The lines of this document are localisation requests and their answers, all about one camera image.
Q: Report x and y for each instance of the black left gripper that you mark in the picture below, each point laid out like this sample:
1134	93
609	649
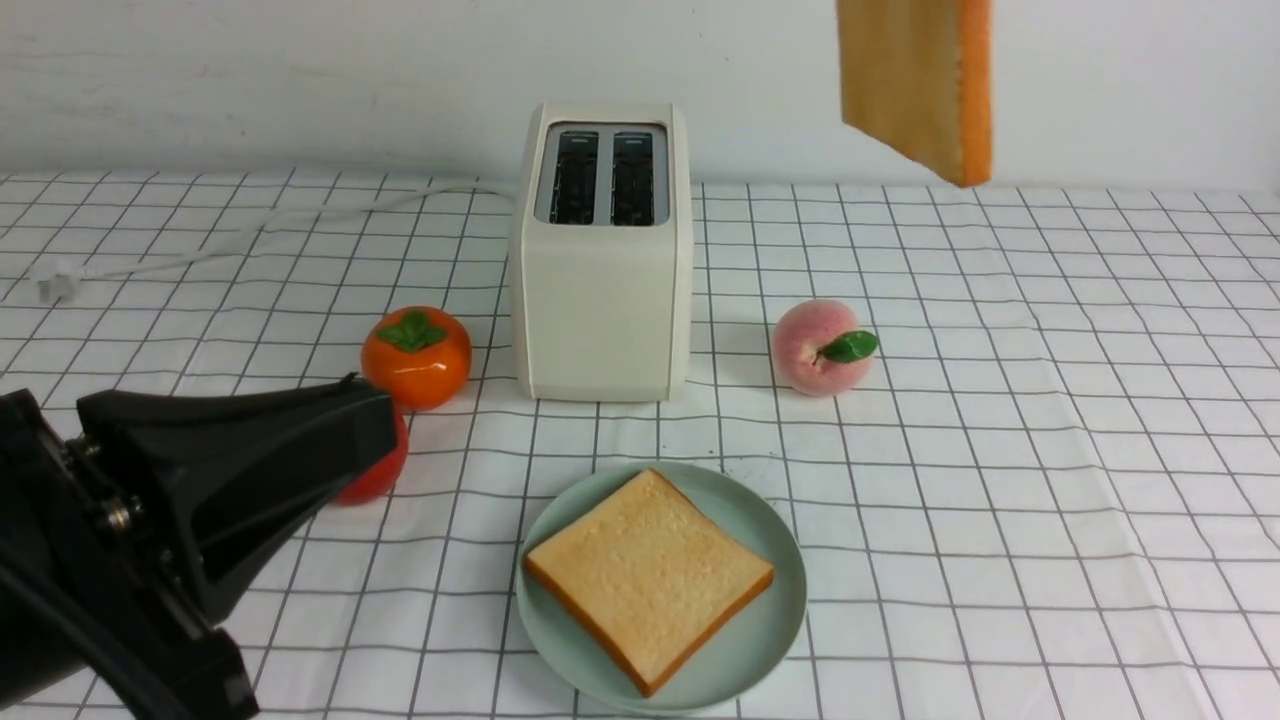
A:
205	490

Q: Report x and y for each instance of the toast slice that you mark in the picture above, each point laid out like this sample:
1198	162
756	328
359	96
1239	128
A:
649	576
916	76

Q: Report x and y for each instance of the red apple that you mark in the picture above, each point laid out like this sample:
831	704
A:
379	480

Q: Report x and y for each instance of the orange persimmon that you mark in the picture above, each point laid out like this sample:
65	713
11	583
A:
420	355

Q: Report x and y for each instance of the cream white toaster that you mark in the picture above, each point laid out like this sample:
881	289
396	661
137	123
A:
601	253

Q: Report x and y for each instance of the light green plate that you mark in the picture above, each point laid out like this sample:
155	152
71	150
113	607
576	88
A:
740	655

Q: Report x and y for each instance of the pink fuzzy peach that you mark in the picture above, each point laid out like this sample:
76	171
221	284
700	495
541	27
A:
819	349

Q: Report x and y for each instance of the white checkered tablecloth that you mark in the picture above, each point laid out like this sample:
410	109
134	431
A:
1054	495

